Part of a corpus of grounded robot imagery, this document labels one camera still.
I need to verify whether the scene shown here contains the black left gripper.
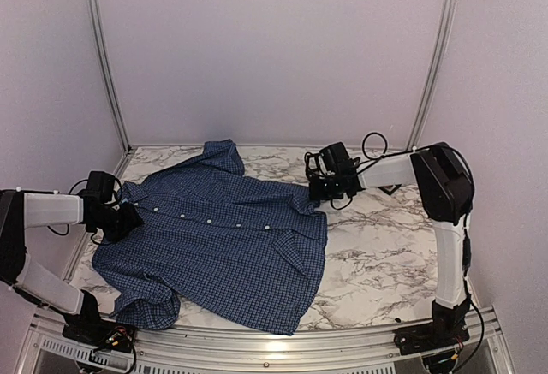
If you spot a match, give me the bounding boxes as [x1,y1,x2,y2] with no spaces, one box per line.
[86,206,142,249]

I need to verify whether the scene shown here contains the blue plaid shirt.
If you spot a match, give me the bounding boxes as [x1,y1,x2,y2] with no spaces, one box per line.
[92,140,328,335]

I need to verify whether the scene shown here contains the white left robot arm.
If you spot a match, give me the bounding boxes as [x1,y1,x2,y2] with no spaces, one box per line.
[1,171,144,347]

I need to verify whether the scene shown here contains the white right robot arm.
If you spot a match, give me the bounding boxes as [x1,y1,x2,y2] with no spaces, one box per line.
[304,142,475,354]

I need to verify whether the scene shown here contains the black open display box right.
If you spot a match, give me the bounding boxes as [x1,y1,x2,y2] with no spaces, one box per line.
[378,184,402,196]

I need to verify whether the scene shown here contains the black wrist camera on right gripper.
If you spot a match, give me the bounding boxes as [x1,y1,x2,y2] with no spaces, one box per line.
[304,151,326,182]

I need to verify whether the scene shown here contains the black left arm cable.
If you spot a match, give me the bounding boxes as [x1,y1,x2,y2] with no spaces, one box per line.
[45,176,125,246]

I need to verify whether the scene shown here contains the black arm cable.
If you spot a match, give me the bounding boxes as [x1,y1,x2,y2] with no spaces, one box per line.
[45,176,125,246]
[303,132,487,349]

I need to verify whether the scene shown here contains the aluminium front frame rail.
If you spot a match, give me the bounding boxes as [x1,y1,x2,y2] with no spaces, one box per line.
[25,300,510,374]

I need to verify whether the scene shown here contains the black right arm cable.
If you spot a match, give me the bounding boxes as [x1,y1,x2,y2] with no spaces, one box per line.
[303,132,487,349]

